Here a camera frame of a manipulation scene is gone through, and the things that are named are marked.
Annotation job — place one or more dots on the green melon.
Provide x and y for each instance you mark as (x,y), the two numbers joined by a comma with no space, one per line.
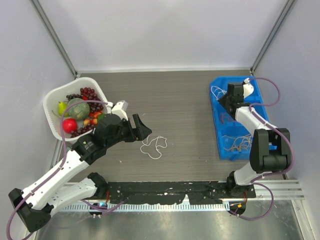
(79,111)

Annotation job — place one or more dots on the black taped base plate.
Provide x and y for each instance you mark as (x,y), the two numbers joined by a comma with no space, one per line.
(173,192)

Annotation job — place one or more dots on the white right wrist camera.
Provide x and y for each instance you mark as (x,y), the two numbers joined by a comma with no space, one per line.
(248,88)

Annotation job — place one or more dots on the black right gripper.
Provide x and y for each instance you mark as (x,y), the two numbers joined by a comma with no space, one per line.
(222,101)

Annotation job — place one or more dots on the left aluminium frame post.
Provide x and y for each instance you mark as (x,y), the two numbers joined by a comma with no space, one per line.
(54,36)

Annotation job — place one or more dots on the blue plastic divided bin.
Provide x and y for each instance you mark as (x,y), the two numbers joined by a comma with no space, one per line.
(233,140)

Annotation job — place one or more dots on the white slotted cable duct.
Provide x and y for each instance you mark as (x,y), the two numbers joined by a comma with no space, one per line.
(183,207)

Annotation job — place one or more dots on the aluminium corner frame post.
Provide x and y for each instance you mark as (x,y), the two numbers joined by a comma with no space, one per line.
(284,13)

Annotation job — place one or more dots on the white plastic fruit basket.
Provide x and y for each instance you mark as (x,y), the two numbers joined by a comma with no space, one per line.
(52,98)

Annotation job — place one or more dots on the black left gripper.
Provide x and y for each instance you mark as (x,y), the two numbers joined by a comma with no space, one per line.
(141,131)

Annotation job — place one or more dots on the green yellow pear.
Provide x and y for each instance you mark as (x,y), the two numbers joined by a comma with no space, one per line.
(62,106)

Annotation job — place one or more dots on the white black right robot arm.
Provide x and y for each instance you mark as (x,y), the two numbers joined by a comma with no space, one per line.
(271,151)

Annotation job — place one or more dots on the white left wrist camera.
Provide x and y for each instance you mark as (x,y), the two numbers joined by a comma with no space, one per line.
(118,109)

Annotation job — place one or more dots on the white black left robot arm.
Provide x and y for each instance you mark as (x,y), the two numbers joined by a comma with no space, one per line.
(36,204)

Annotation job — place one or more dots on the dark purple grape bunch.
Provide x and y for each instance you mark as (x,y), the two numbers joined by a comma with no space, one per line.
(73,96)

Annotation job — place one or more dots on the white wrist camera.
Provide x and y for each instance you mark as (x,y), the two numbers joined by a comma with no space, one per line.
(248,88)
(118,109)

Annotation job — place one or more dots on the red apple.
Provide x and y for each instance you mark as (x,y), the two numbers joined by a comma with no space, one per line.
(69,125)

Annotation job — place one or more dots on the red grape bunch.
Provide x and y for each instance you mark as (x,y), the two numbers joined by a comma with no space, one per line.
(88,93)

